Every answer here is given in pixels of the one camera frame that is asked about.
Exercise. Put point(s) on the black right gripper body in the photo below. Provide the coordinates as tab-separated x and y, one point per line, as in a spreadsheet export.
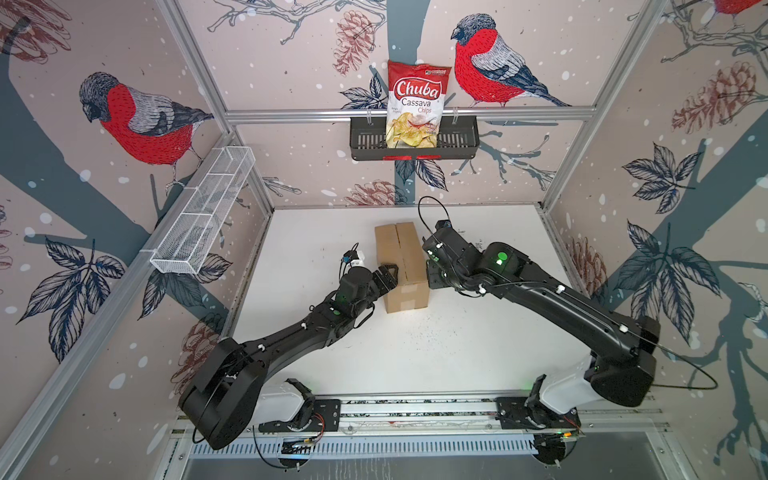
436	282

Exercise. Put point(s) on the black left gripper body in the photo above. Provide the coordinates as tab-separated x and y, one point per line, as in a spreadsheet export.
370	296

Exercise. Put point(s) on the brown cardboard express box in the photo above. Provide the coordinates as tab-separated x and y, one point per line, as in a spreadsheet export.
398	244

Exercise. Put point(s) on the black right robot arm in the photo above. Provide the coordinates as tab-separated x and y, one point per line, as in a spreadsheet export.
620	366

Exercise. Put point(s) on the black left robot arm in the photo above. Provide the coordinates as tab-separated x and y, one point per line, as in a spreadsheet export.
222	396

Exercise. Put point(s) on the Chuba cassava chips bag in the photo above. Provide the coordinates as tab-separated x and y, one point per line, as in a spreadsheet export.
416	97

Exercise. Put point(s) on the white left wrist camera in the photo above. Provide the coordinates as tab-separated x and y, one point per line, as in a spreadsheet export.
351	258

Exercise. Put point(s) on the black wire wall basket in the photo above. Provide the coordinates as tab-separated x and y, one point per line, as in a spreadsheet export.
458	138

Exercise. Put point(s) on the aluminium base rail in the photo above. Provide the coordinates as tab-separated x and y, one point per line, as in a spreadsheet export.
352	428

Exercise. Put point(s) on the white mesh wall shelf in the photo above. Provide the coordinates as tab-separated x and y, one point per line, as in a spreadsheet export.
191	237

